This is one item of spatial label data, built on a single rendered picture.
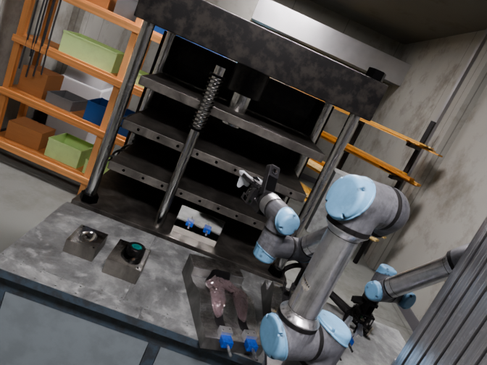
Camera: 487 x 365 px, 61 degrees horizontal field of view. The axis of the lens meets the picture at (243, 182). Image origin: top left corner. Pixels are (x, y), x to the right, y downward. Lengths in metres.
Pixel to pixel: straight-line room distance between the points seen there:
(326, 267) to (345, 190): 0.20
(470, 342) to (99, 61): 3.74
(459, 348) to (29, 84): 4.16
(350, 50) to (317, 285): 7.55
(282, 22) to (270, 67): 6.20
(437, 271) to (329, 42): 7.13
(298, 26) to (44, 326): 7.27
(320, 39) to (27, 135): 5.65
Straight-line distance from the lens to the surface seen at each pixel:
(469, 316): 1.02
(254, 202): 1.39
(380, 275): 1.82
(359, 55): 8.48
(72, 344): 1.90
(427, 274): 1.56
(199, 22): 2.15
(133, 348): 1.84
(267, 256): 1.30
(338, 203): 1.00
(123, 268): 1.82
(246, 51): 2.13
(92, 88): 5.32
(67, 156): 4.41
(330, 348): 1.23
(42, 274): 1.77
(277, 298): 1.99
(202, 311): 1.74
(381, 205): 1.01
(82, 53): 4.22
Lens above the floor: 1.81
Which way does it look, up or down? 15 degrees down
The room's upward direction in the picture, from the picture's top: 24 degrees clockwise
